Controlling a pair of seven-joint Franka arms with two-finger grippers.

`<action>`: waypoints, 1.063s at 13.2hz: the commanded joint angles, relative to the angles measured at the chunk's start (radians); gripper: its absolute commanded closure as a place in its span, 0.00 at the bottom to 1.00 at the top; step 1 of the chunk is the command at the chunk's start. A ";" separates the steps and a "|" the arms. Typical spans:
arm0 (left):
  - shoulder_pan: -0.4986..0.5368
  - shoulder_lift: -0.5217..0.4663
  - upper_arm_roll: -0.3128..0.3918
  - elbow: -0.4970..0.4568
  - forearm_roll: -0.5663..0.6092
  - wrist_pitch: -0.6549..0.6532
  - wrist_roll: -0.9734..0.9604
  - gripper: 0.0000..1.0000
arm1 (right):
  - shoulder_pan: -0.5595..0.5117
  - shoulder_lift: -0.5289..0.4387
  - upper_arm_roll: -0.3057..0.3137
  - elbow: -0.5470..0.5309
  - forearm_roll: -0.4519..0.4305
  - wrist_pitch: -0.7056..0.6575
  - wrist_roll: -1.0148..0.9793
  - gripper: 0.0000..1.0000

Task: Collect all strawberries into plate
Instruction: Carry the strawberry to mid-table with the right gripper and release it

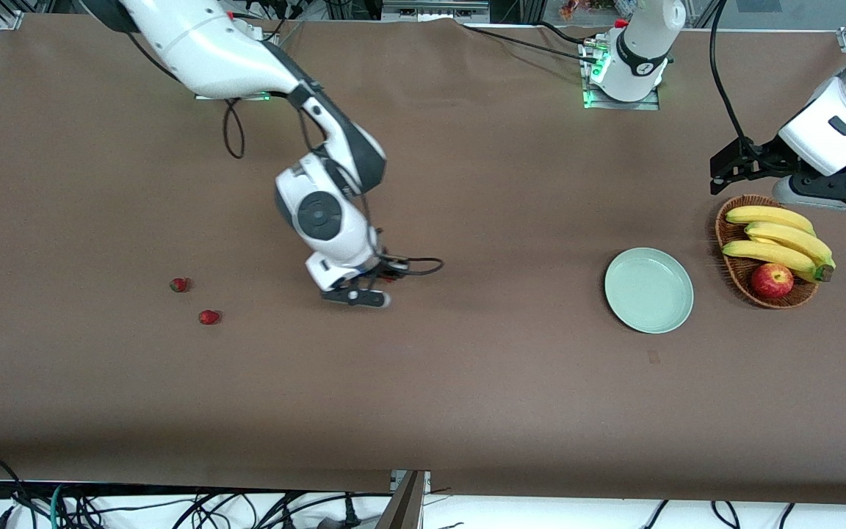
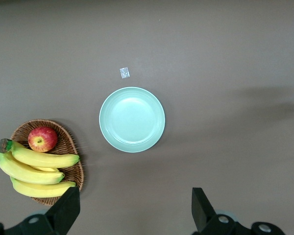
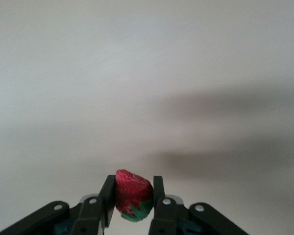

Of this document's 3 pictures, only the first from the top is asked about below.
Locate brown wicker basket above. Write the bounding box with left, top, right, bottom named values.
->
left=715, top=194, right=820, bottom=309

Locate black cable on table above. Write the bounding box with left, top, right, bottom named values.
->
left=456, top=21, right=600, bottom=65

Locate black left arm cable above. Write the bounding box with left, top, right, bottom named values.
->
left=708, top=0, right=753, bottom=142

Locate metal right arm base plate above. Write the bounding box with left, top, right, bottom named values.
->
left=195, top=21, right=272, bottom=101

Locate red apple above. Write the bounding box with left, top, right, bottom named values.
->
left=752, top=263, right=795, bottom=298

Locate pale green plate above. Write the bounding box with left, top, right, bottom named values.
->
left=604, top=248, right=695, bottom=335

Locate brown table cover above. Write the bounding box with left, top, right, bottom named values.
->
left=0, top=13, right=846, bottom=506

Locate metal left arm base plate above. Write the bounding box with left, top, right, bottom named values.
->
left=582, top=37, right=661, bottom=111

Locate yellow banana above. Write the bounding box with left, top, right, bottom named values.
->
left=726, top=206, right=817, bottom=237
left=745, top=222, right=835, bottom=269
left=722, top=240, right=828, bottom=284

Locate grey background device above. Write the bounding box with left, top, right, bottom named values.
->
left=381, top=0, right=490, bottom=23

